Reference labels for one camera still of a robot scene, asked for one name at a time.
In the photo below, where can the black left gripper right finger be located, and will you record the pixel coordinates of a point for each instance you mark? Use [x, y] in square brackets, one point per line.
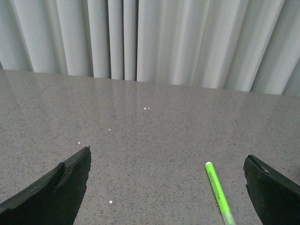
[275, 198]

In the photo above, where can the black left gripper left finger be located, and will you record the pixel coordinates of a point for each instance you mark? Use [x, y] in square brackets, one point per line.
[54, 199]

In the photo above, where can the green marker pen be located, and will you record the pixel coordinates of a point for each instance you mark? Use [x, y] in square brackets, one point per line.
[219, 195]

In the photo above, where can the white pleated curtain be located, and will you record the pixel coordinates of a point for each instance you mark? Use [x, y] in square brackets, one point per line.
[245, 45]

